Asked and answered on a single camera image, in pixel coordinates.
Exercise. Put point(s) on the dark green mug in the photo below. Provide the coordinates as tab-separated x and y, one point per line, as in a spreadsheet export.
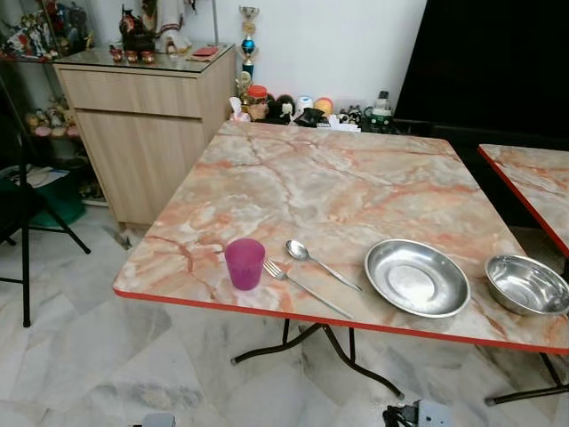
382	110

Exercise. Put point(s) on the marble pattern folding table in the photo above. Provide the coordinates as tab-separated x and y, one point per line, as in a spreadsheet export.
538	182
338	187

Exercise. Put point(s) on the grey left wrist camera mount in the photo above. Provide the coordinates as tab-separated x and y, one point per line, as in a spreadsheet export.
159	420

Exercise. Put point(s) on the white figurine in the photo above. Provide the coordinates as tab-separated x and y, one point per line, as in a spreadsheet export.
173	27

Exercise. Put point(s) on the large black panel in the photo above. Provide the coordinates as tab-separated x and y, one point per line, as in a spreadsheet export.
489	53

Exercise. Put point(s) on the steel bowl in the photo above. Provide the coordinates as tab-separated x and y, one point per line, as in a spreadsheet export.
527	285

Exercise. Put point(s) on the orange ball toy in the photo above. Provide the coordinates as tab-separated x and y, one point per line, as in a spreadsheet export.
324	105

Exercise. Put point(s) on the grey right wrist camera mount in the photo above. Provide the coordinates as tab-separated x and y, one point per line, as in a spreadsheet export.
436	415

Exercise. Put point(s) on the dark figurine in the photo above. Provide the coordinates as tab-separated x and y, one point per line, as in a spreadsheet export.
137	34

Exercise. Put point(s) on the purple plastic cup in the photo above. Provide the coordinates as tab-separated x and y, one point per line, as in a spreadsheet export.
244	266

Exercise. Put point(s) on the light wooden cabinet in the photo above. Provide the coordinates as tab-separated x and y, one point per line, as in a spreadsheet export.
142	133

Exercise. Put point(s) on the steel spoon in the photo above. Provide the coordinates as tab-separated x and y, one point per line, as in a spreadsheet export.
298	250

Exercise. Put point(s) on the silver and blue trophy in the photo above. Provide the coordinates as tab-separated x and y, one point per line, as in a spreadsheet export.
248	44

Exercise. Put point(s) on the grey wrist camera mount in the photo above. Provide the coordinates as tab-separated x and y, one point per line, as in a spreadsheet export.
436	415
159	420

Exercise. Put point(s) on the round steel plate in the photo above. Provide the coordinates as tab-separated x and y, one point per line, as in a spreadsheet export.
417	279

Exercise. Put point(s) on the green bin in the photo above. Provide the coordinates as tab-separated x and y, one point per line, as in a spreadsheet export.
60	200

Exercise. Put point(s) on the steel fork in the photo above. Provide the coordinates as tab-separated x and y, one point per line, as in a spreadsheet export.
275	269

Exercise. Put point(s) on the red lidded jar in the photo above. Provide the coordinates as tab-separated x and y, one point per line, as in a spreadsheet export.
258	102

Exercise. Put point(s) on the red flat packet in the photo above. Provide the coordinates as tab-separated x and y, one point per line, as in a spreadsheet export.
204	52

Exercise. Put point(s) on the black folding chair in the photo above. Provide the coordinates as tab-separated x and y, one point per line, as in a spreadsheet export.
20	200

